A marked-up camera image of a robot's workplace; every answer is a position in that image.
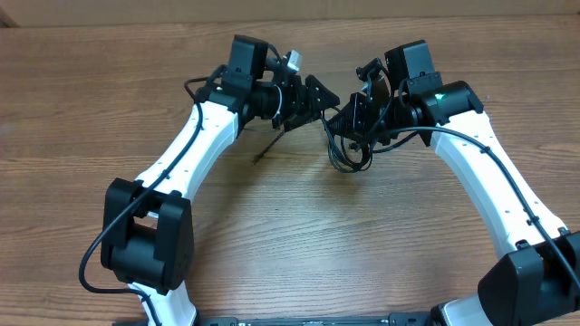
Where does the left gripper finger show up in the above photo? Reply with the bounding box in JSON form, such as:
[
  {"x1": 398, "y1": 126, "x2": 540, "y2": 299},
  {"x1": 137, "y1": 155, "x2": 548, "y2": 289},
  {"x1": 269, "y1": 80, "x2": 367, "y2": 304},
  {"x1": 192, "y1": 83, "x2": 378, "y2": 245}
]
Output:
[
  {"x1": 305, "y1": 75, "x2": 340, "y2": 113},
  {"x1": 284, "y1": 111, "x2": 321, "y2": 132}
]

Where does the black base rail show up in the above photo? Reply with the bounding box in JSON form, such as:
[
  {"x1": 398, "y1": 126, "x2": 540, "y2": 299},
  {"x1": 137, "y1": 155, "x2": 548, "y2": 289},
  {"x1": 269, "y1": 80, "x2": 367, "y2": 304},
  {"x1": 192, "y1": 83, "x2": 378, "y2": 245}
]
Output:
[{"x1": 112, "y1": 312, "x2": 436, "y2": 326}]

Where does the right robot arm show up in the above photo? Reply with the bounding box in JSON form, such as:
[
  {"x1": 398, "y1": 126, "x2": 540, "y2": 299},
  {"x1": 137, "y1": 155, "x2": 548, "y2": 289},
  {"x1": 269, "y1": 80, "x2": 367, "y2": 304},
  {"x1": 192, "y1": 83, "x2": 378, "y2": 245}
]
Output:
[{"x1": 325, "y1": 40, "x2": 579, "y2": 325}]

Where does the thin black USB cable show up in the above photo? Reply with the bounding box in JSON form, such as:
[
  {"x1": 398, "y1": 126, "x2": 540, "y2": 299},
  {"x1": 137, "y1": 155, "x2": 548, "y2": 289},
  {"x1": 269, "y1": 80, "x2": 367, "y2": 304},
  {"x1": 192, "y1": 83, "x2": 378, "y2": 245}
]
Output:
[{"x1": 251, "y1": 129, "x2": 289, "y2": 165}]

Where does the thick black USB cable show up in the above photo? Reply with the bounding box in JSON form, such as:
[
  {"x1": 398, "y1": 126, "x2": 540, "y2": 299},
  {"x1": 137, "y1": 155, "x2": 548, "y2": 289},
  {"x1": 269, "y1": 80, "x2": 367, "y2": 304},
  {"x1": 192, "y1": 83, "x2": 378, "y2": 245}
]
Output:
[{"x1": 319, "y1": 106, "x2": 375, "y2": 174}]

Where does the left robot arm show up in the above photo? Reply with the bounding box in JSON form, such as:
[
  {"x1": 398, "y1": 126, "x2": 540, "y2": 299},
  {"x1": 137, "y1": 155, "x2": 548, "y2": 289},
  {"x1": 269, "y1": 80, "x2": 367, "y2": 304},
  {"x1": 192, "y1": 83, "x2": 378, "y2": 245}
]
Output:
[{"x1": 96, "y1": 34, "x2": 340, "y2": 325}]

